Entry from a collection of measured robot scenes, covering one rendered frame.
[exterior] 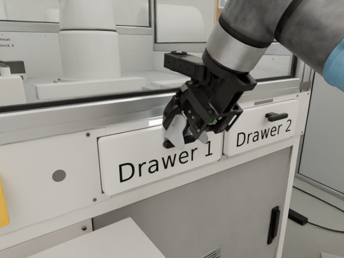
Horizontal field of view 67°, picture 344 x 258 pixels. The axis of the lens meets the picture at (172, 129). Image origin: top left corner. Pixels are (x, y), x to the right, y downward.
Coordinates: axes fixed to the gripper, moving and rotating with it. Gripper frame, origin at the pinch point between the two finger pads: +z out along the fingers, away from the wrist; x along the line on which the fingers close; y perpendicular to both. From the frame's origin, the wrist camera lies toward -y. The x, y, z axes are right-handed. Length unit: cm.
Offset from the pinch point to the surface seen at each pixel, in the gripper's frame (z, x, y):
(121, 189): 8.0, -11.4, 4.1
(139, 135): -0.1, -7.1, -1.6
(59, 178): 5.2, -21.5, 0.0
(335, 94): 40, 174, -28
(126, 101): -4.4, -8.6, -6.4
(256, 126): 3.3, 27.2, 0.9
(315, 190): 101, 167, 16
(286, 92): -1.8, 41.2, -4.5
